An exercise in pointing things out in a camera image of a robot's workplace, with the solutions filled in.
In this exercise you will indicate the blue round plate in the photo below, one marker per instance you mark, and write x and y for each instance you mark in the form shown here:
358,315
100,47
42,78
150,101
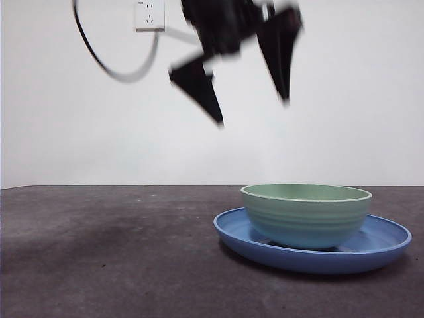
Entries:
311,263

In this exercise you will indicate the pale green ribbed bowl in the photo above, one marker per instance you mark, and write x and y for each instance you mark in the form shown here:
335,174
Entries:
304,225

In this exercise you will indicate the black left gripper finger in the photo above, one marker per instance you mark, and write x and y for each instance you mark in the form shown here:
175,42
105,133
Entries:
280,49
197,84

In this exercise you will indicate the white wall socket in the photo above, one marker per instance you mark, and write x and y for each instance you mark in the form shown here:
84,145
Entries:
145,13

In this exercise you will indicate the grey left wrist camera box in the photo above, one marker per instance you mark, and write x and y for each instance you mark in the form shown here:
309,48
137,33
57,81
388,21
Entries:
266,10

